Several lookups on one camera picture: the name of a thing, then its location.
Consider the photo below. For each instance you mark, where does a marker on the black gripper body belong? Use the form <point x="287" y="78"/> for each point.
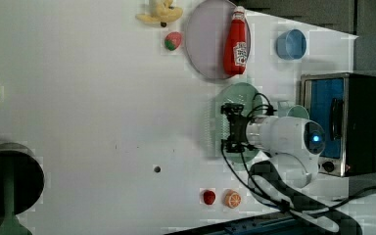
<point x="237" y="128"/>

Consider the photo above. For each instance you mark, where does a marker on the blue bowl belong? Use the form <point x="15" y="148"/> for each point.
<point x="291" y="45"/>

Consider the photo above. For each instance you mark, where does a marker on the black toaster oven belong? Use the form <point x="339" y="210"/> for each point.
<point x="344" y="104"/>

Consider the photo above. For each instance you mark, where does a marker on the green strainer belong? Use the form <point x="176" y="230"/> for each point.
<point x="215" y="124"/>

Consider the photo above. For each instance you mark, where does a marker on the peeled banana toy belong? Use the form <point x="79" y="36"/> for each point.
<point x="161" y="12"/>

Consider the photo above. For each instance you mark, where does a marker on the dark red strawberry toy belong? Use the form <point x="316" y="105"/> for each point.
<point x="209" y="197"/>

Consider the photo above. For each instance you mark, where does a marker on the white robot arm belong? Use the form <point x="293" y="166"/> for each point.
<point x="294" y="146"/>

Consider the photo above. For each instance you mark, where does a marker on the red ketchup bottle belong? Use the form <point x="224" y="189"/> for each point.
<point x="236" y="49"/>

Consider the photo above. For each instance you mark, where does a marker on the pink strawberry toy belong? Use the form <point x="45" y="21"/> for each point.
<point x="172" y="41"/>

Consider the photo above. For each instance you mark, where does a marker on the black round pot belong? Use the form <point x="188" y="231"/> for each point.
<point x="21" y="178"/>

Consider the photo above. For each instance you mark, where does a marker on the green pot handle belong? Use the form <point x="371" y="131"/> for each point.
<point x="10" y="224"/>

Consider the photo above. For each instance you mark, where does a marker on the grey round plate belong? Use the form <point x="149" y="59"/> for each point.
<point x="205" y="35"/>

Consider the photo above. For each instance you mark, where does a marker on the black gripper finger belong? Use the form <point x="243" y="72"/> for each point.
<point x="232" y="108"/>
<point x="230" y="146"/>

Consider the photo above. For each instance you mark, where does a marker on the orange slice toy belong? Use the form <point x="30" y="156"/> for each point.
<point x="232" y="199"/>

